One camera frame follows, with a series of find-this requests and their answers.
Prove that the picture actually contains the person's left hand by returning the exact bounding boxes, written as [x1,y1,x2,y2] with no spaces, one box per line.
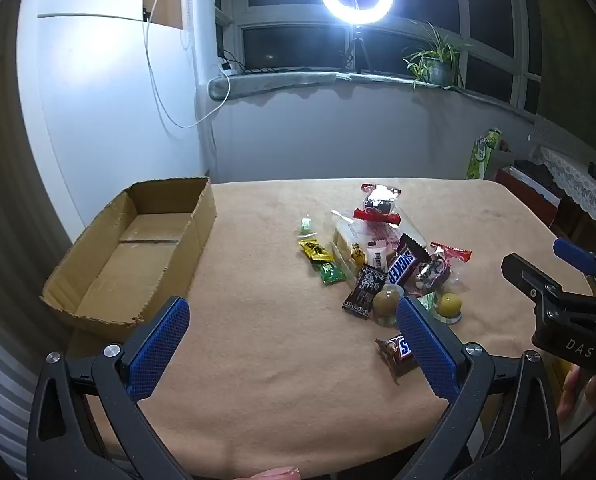
[248,466,303,480]

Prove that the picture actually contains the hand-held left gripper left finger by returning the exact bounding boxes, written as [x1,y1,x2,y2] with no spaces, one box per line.
[26,296,191,480]

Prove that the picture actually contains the brown chocolate bar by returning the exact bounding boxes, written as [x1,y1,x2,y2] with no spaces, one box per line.
[375,335,421,378]
[385,233,431,286]

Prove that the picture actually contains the white vertical pipe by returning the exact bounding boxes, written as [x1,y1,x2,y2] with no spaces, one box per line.
[182,0,217,173]

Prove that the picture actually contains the window frame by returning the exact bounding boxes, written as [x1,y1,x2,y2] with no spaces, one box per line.
[215,0,544,116]

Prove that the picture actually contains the light tripod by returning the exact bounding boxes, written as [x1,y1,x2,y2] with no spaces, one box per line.
[345,26,373,73]

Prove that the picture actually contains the yellow jelly cup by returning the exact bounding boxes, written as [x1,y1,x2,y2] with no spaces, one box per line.
[435,292,464,325]

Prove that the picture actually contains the green printed bag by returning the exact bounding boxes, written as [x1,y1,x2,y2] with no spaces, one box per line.
[465,128,504,181]

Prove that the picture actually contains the green snack packet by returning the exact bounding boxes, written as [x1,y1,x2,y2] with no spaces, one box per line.
[312,260,351,287]

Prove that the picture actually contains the red clear snack packet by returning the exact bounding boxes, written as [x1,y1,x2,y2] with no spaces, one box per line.
[408,241,473,297]

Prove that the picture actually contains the white cabinet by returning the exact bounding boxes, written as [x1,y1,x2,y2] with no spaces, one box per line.
[16,0,213,241]

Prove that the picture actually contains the dark green curtain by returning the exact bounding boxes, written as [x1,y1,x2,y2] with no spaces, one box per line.
[530,0,596,156]

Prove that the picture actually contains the potted spider plant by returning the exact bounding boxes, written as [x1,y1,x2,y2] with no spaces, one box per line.
[402,22,474,91]

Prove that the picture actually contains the lace covered side table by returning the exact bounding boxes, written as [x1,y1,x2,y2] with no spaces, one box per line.
[530,115,596,241]

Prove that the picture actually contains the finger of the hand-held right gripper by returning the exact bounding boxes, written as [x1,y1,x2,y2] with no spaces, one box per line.
[501,253,596,321]
[553,237,596,306]

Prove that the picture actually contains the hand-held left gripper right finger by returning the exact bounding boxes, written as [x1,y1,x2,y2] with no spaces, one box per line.
[396,296,561,480]

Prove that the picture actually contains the grey windowsill padding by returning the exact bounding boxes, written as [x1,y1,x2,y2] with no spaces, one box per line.
[207,71,539,121]

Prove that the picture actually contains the bagged sliced bread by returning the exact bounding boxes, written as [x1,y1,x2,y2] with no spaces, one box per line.
[330,209,423,281]

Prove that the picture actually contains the brownish jelly cup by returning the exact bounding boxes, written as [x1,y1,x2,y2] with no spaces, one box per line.
[373,284,403,325]

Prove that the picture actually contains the black patterned snack packet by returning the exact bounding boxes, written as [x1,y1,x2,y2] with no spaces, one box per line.
[341,263,389,320]

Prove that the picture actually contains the cardboard box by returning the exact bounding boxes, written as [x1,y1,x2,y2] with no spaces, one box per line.
[40,176,217,343]

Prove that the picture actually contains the yellow snack packet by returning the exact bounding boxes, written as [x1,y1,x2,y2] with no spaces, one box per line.
[298,239,335,263]

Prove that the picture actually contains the person's right hand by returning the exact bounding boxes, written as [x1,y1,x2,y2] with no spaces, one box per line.
[557,366,596,423]

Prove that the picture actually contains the dark cloth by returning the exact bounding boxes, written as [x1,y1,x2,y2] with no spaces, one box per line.
[513,159,561,197]

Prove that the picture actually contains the white cable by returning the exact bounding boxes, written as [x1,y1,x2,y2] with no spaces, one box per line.
[144,0,231,130]

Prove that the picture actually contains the foil ball snack red wrapper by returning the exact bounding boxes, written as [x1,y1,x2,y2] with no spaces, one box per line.
[353,183,403,225]

